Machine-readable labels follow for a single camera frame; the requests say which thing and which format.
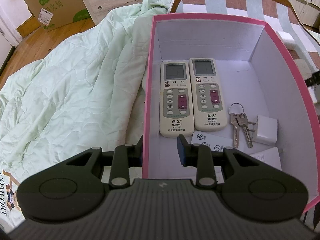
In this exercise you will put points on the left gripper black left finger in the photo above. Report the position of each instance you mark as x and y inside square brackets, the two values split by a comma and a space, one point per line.
[125, 157]

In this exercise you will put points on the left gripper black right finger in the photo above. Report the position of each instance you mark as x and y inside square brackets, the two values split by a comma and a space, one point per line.
[200, 157]

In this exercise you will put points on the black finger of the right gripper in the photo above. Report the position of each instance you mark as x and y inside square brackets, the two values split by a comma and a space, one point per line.
[313, 80]

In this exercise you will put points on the white remote control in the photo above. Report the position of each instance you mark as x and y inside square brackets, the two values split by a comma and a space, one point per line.
[214, 142]

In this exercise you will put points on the cream remote control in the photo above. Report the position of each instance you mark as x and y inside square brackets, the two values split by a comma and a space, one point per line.
[209, 107]
[176, 105]

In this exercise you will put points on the pink cardboard box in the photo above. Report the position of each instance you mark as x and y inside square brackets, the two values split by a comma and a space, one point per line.
[175, 37]

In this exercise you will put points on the silver keys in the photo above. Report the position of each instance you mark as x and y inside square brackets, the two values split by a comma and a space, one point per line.
[240, 121]

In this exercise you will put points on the white charger cube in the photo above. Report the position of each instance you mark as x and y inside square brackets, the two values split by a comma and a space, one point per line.
[265, 130]

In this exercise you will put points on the white power adapter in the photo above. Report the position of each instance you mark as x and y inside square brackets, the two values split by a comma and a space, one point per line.
[270, 157]

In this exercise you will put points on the white small box on mat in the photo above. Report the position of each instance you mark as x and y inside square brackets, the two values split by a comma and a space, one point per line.
[287, 40]

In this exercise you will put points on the light green quilted blanket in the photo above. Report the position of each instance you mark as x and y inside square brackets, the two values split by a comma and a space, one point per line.
[89, 91]

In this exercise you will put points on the checkered mat with brown border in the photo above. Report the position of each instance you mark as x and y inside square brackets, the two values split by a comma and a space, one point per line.
[237, 0]

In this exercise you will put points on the white door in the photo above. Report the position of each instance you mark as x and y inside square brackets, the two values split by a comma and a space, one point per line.
[8, 45]

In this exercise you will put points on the brown cardboard box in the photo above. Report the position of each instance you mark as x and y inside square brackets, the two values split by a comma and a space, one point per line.
[51, 14]

